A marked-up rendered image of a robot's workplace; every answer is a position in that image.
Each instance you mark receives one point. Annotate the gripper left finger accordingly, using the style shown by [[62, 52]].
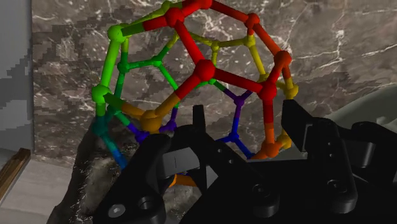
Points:
[[145, 173]]

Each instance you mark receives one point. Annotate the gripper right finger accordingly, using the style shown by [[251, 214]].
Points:
[[328, 161]]

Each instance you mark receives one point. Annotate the dark speckled rock-shaped object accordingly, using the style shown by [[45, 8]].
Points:
[[93, 173]]

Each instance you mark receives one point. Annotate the pale grey-green rounded object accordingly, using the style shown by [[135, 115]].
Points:
[[369, 104]]

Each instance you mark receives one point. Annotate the brown wooden board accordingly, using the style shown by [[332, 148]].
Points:
[[12, 169]]

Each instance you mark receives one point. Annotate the rainbow ball-and-stick dodecahedron frame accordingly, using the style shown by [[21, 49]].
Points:
[[204, 70]]

